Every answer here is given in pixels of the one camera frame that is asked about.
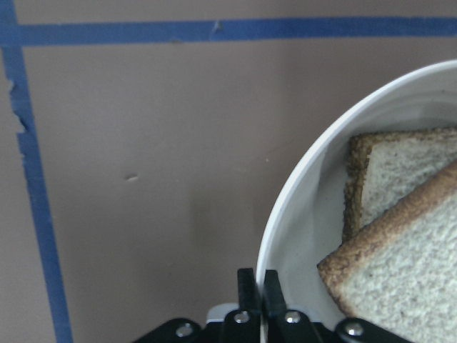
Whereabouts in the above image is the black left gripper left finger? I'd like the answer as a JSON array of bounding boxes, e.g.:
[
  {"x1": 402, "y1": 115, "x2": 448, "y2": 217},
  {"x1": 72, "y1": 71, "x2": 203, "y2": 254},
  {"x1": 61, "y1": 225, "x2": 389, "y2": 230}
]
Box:
[{"x1": 221, "y1": 268, "x2": 261, "y2": 343}]

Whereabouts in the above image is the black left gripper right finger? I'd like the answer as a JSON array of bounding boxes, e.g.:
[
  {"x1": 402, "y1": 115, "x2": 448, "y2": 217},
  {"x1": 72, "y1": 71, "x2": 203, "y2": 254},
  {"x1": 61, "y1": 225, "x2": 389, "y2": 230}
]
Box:
[{"x1": 263, "y1": 269, "x2": 321, "y2": 342}]

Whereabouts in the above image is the cream round plate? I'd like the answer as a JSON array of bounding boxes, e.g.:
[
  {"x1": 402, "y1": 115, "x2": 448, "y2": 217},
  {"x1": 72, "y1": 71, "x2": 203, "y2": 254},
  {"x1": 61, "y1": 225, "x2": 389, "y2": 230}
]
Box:
[{"x1": 256, "y1": 60, "x2": 456, "y2": 328}]

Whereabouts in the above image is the bread slice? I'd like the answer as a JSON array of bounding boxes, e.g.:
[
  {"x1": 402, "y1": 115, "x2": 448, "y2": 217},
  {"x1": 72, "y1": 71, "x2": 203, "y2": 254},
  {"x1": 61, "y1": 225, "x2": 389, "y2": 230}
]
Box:
[
  {"x1": 318, "y1": 164, "x2": 456, "y2": 342},
  {"x1": 342, "y1": 127, "x2": 456, "y2": 242}
]

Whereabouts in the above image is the bread slice under egg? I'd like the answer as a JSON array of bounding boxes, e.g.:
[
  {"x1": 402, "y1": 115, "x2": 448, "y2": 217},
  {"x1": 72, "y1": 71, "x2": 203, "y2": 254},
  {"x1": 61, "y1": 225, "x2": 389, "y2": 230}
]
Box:
[{"x1": 342, "y1": 127, "x2": 456, "y2": 242}]

